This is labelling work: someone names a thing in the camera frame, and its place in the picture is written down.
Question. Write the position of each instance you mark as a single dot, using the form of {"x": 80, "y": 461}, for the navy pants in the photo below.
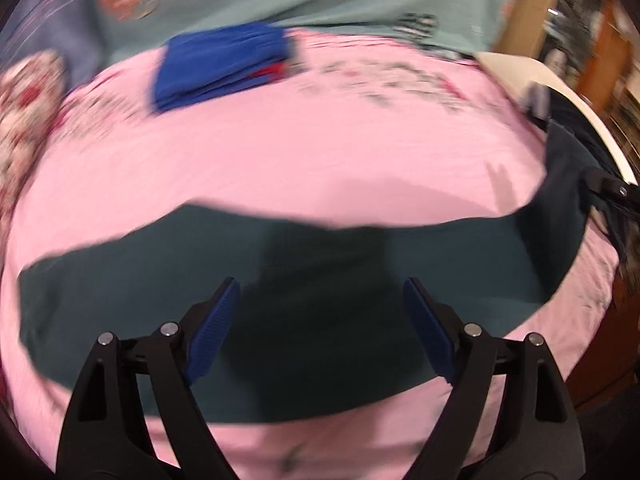
{"x": 575, "y": 110}

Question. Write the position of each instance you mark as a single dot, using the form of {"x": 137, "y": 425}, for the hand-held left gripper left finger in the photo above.
{"x": 215, "y": 330}

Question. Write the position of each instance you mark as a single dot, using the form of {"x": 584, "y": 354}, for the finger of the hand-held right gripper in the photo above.
{"x": 617, "y": 191}

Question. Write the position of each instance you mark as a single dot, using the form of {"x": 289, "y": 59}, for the pink floral bedsheet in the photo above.
{"x": 325, "y": 160}

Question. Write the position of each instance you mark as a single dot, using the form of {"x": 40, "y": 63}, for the folded blue pants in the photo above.
{"x": 215, "y": 65}

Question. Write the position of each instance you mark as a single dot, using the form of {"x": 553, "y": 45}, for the dark teal pants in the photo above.
{"x": 150, "y": 285}

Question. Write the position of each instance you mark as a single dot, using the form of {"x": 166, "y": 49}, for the folded red garment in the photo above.
{"x": 270, "y": 71}

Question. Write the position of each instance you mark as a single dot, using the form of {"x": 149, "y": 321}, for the red floral rolled quilt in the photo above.
{"x": 25, "y": 105}

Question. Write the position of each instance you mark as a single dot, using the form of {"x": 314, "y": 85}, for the dark display shelf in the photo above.
{"x": 575, "y": 35}

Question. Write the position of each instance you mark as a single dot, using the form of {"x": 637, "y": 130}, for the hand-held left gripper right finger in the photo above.
{"x": 430, "y": 330}

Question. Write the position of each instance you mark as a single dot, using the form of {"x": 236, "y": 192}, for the orange wooden bed frame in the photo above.
{"x": 610, "y": 350}

